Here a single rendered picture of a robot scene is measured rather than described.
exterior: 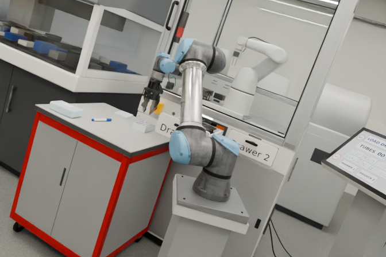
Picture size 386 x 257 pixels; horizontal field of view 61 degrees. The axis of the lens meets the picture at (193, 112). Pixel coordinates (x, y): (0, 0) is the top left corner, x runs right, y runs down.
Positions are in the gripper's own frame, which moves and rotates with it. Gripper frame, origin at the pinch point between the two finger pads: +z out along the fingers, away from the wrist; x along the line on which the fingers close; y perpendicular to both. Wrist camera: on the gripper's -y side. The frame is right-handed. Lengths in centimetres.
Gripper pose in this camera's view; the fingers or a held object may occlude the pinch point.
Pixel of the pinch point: (147, 111)
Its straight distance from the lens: 193.6
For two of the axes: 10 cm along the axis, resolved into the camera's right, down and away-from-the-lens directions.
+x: 9.0, 3.6, -2.4
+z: -3.2, 9.3, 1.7
